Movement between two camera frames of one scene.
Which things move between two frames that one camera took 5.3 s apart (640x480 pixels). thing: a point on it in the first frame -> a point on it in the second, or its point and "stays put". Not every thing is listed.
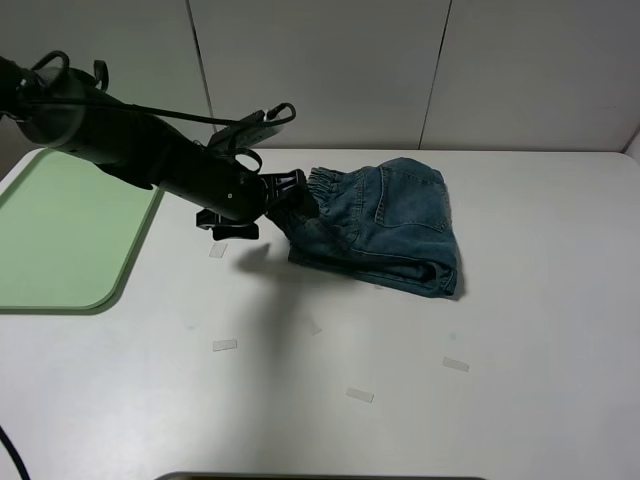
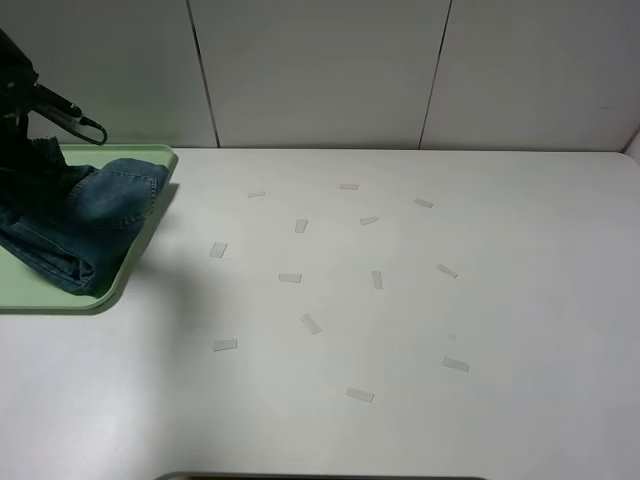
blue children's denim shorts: [387, 222] -> [83, 235]
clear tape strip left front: [224, 344] stays put
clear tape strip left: [218, 250] stays put
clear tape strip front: [360, 394] stays put
